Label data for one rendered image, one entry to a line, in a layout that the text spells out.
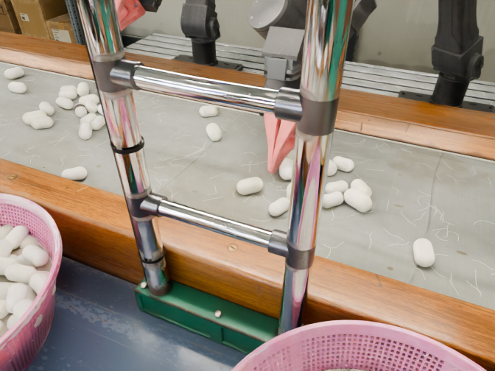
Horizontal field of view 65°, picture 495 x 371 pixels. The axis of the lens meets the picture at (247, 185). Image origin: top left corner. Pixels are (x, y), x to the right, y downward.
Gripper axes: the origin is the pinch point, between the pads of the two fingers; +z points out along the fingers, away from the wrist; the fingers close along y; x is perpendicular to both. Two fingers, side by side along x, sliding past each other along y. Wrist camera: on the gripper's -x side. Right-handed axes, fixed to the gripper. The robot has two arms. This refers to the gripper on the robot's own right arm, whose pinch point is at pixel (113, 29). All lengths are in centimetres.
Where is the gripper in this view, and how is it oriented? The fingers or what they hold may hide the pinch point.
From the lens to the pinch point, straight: 78.1
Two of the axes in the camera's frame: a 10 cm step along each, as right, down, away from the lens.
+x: 2.5, 2.4, 9.4
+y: 9.2, 2.5, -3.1
